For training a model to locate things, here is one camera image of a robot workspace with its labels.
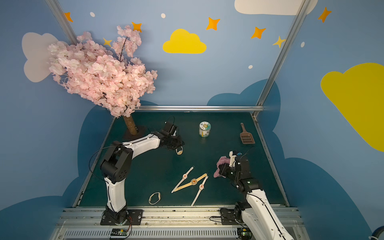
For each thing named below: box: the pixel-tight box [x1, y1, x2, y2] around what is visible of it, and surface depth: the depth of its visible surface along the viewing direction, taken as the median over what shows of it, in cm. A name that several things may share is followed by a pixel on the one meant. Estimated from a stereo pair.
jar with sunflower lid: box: [199, 121, 212, 138], surface depth 106 cm
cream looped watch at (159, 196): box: [148, 192, 162, 205], surface depth 80 cm
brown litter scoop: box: [239, 122, 255, 144], surface depth 109 cm
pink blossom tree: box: [48, 25, 158, 136], surface depth 69 cm
